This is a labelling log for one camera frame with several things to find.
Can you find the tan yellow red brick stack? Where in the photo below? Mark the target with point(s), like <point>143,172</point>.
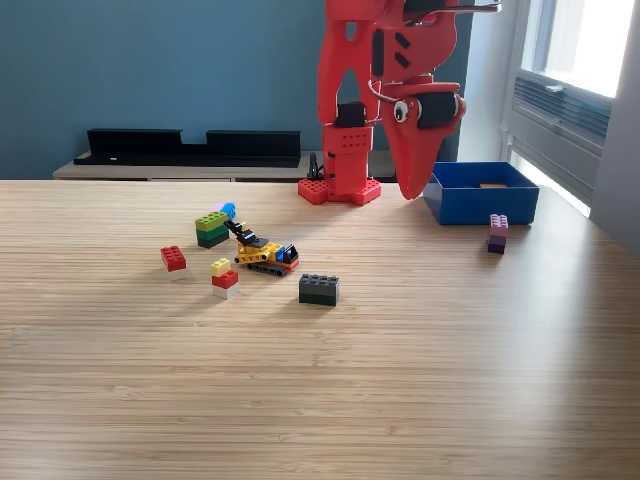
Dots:
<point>492,185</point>

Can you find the blue pink brick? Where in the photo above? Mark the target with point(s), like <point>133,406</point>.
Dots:
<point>229,210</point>

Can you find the grey window radiator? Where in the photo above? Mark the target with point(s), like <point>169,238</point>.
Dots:
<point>560,130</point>

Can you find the pale wooden sideboard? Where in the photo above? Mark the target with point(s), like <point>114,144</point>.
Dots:
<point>150,172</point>

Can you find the grey dark green brick stack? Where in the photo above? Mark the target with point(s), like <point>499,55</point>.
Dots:
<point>319,290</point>

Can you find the yellow toy digger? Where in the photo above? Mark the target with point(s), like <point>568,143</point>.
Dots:
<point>260,255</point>

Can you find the yellow red white brick stack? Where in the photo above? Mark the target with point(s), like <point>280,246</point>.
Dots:
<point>225,280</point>

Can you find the pink purple brick stack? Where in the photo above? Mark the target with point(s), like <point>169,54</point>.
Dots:
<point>498,235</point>

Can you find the black shelf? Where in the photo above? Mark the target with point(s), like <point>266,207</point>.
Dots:
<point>150,145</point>

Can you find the white framed window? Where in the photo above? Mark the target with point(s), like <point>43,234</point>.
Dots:
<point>590,40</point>

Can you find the blue plastic bin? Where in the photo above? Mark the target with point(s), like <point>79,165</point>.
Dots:
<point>485,205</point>

